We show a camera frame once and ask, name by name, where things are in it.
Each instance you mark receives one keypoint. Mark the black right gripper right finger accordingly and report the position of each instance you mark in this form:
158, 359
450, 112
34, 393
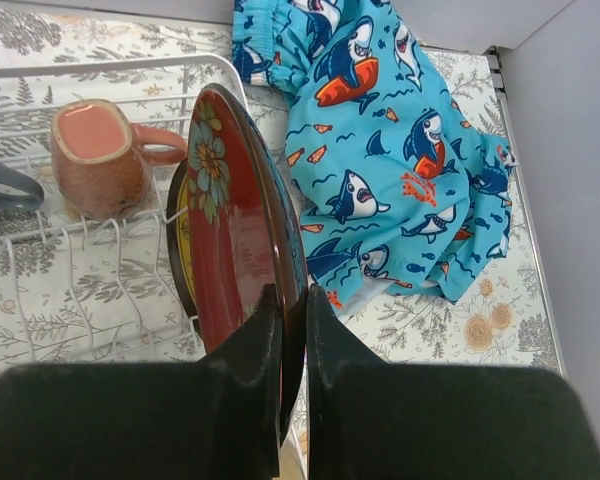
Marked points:
372, 419

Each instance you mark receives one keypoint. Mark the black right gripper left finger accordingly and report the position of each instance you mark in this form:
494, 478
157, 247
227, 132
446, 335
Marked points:
214, 418

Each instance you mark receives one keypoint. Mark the yellow patterned plate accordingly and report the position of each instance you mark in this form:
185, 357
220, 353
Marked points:
178, 242

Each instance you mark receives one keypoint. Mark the white wire dish rack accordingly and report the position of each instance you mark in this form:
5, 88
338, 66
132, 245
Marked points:
152, 291

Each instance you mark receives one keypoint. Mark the salmon pink ceramic mug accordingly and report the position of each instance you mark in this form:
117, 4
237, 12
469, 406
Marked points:
102, 162

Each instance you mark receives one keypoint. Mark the grey ceramic mug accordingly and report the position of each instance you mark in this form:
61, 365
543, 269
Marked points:
18, 191

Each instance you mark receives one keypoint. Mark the floral patterned table mat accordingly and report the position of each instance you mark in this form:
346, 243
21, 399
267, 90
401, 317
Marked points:
480, 300

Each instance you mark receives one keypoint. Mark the blue shark print cloth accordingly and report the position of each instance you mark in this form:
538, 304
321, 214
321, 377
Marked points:
405, 195

